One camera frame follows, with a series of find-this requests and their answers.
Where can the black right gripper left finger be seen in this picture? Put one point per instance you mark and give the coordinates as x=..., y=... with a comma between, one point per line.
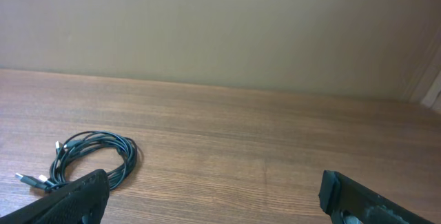
x=81, y=201

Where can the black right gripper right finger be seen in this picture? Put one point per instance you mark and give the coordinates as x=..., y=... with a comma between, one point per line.
x=347, y=201

